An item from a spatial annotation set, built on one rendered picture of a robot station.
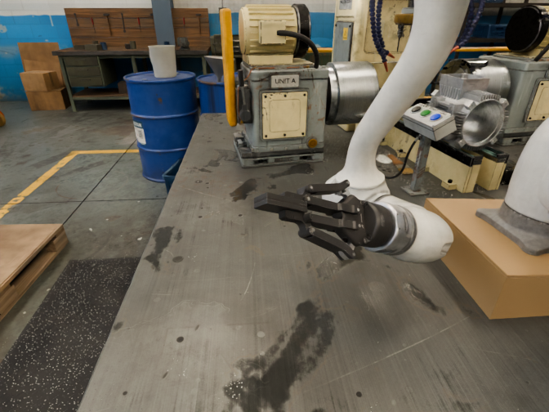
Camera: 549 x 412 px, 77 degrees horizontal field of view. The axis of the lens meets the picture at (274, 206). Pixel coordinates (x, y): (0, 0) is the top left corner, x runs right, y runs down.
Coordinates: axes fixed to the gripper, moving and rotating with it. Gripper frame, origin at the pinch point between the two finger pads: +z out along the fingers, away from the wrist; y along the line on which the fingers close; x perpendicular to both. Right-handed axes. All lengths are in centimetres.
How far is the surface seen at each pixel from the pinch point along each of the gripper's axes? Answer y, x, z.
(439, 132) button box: -35, 6, -65
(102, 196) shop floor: -82, 270, -31
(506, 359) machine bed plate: 22, -8, -44
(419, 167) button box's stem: -31, 18, -74
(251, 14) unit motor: -85, 44, -25
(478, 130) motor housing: -48, 7, -98
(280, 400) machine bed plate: 26.9, 13.1, -9.9
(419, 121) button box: -41, 11, -64
